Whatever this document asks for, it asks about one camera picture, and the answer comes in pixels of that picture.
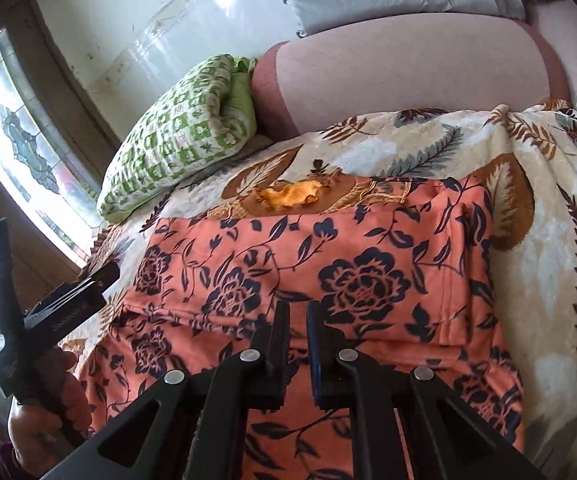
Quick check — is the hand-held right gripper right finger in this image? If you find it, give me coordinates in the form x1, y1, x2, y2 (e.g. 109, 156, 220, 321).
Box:
307, 302, 544, 480

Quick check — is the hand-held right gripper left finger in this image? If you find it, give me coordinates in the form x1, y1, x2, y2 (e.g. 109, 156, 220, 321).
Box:
38, 301, 290, 480

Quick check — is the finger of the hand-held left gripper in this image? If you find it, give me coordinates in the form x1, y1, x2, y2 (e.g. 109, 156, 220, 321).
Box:
71, 261, 120, 306

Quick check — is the orange floral garment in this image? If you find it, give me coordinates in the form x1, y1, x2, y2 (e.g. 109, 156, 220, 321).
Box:
76, 176, 527, 480

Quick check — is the person's left hand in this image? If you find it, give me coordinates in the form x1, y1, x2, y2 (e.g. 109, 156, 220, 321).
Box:
7, 345, 94, 476

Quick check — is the stained glass window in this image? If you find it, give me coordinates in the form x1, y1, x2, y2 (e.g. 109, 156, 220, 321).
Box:
0, 30, 104, 411

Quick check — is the green checked pillow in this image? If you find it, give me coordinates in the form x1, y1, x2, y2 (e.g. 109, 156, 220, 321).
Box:
97, 53, 259, 224

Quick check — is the brown embroidered garment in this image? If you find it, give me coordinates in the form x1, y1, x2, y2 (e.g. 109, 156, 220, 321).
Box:
206, 160, 417, 221

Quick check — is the leaf-printed blanket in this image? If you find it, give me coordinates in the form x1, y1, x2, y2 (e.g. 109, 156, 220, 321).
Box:
76, 102, 577, 480

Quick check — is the pink bolster cushion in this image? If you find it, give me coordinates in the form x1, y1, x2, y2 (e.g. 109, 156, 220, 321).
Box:
251, 12, 572, 140

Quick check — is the wooden window frame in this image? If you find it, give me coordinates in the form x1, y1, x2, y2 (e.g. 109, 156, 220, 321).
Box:
6, 0, 119, 186

